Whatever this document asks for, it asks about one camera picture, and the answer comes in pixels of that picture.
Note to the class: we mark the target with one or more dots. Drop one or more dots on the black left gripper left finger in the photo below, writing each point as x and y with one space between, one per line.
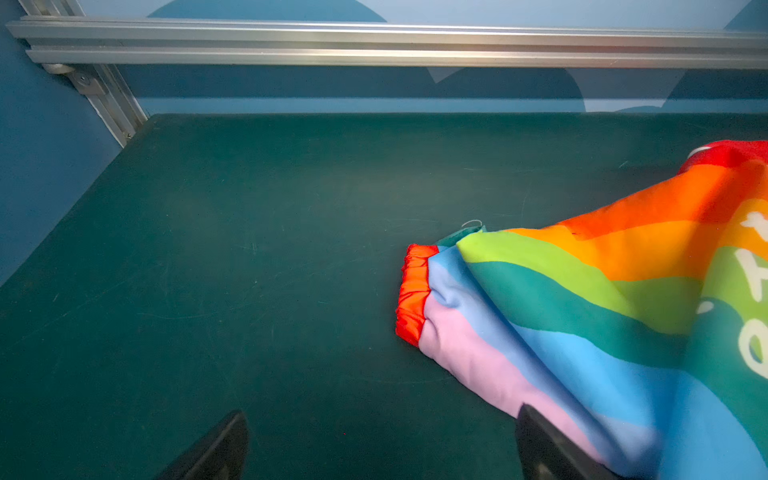
219 454

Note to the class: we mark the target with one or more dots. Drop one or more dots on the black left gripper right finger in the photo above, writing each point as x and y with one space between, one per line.
547 453

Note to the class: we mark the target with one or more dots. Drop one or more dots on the rainbow striped kids jacket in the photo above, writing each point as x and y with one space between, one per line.
638 330

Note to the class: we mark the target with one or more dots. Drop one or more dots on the left aluminium frame post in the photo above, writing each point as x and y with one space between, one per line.
102 85

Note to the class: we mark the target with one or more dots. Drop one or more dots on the back horizontal aluminium rail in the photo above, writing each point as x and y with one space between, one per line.
89 40

